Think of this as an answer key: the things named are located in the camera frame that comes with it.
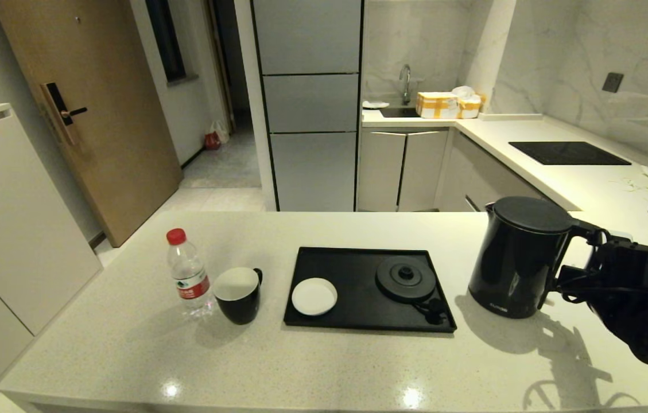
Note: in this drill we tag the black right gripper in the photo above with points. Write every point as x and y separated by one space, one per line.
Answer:
636 267

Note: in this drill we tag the black electric kettle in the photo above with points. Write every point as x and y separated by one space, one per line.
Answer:
513 258

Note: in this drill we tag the black cup white inside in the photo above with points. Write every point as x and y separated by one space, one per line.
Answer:
240 301

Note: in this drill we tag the water bottle red label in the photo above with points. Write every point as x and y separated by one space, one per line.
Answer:
189 275

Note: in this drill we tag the round black kettle base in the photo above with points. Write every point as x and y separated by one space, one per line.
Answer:
405 278

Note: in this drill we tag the black induction cooktop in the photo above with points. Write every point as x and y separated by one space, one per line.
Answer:
569 154

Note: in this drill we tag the beige counter cabinet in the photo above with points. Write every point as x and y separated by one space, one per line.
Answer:
490 172

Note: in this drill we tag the small parcel yellow tape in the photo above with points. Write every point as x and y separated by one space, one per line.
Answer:
469 103

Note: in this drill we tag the beige sink cabinet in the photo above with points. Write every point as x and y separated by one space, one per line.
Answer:
404 166

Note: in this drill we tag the cardboard box yellow tape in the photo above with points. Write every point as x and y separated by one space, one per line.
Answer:
437 105

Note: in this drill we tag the black rectangular tray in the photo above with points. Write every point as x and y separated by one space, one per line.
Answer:
358 269

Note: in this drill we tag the dark sink basin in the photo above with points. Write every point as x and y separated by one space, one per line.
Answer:
399 112

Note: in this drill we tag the chrome faucet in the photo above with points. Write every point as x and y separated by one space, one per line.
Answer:
405 80

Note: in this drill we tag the white cloth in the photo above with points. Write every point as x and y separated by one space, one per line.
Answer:
375 104

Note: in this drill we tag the white round saucer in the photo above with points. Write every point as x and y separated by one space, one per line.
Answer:
314 296

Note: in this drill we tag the grey refrigerator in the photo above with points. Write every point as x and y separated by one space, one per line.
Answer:
312 103

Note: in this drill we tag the white plastic bag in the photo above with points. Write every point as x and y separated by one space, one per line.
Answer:
221 129

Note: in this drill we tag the red bag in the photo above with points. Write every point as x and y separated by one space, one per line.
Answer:
212 141

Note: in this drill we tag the dark window pane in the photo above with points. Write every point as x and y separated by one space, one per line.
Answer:
166 40

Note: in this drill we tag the wooden door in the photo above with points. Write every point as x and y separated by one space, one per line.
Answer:
82 126

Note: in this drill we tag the white tall cabinet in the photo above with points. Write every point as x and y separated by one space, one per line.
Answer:
8 229

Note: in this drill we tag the grey wall socket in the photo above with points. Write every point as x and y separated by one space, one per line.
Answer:
613 82

